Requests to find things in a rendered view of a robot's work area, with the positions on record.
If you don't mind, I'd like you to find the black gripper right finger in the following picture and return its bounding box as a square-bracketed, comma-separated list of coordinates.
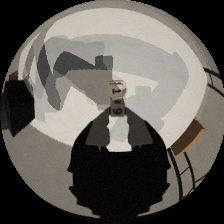
[125, 107, 171, 170]

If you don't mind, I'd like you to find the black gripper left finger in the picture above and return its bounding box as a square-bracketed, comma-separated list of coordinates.
[67, 107, 111, 173]

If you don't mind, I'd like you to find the beige cube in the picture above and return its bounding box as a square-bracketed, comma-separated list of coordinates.
[110, 83, 123, 97]
[110, 99, 125, 117]

